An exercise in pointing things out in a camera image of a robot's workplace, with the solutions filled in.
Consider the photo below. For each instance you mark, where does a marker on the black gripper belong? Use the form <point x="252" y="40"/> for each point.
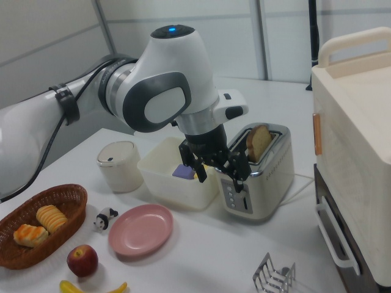
<point x="207" y="140"/>

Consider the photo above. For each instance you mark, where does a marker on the brown toast bread slice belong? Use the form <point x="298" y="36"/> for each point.
<point x="259" y="143"/>

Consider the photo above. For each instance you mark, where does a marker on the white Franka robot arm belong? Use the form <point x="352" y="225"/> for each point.
<point x="171" y="61"/>

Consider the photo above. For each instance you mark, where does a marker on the pink plate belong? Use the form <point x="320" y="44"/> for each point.
<point x="140" y="230"/>

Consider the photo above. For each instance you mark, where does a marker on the yellow ridged bread roll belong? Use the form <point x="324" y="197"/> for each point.
<point x="51" y="218"/>

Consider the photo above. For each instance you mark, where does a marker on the orange glazed bread piece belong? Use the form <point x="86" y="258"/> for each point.
<point x="30" y="235"/>

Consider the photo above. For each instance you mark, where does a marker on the purple cube block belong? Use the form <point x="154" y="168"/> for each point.
<point x="182" y="173"/>

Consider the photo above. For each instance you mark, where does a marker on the white plastic storage box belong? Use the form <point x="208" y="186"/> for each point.
<point x="177" y="195"/>

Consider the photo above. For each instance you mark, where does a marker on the cream and chrome toaster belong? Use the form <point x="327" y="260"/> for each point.
<point x="268" y="189"/>

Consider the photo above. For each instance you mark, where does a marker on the small cream trash can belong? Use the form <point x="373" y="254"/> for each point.
<point x="120" y="171"/>

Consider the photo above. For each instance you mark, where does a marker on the metal toast rack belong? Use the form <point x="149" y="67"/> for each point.
<point x="272" y="274"/>

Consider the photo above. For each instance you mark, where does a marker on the panda figurine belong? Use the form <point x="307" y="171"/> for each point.
<point x="104" y="218"/>

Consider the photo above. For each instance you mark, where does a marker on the cream and brown cabinet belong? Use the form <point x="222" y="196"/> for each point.
<point x="354" y="146"/>

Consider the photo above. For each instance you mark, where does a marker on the brown wicker basket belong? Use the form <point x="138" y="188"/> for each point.
<point x="70" y="213"/>

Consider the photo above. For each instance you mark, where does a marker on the red apple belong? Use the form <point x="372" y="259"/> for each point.
<point x="82" y="261"/>

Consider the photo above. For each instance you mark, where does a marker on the yellow banana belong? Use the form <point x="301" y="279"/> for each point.
<point x="68" y="287"/>

